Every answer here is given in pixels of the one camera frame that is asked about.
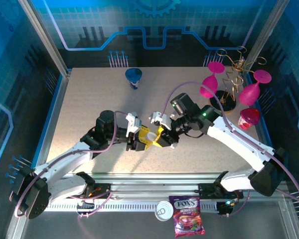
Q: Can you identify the gold wire glass rack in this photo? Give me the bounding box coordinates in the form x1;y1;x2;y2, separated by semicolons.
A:
208;46;267;113

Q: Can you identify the pink lidded jelly cup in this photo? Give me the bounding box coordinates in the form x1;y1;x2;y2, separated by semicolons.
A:
238;107;261;131

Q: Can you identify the aluminium frame post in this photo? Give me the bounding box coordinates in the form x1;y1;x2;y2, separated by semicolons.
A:
17;0;72;77
244;0;290;68

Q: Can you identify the black connector box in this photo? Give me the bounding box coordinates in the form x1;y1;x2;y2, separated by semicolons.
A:
217;200;234;217

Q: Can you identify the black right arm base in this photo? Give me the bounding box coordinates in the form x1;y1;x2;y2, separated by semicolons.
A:
196;183;244;200

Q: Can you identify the aluminium frame rail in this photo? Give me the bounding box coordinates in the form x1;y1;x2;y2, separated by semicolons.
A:
21;171;294;201

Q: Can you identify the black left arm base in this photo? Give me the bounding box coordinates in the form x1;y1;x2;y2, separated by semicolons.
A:
65;183;113;200

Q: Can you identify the white slotted cable duct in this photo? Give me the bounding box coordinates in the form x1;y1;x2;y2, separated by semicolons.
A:
43;201;219;212

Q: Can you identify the purple Fox's candy bag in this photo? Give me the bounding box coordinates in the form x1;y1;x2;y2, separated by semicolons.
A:
168;195;205;238

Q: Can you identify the white pull-tab tin can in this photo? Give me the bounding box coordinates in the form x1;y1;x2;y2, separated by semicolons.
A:
154;200;174;222

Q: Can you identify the pink plastic wine glass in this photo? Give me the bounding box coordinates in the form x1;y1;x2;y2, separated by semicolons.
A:
199;61;225;99
240;69;273;106

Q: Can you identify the blue white paper cup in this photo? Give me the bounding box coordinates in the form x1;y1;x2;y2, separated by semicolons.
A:
125;67;143;90

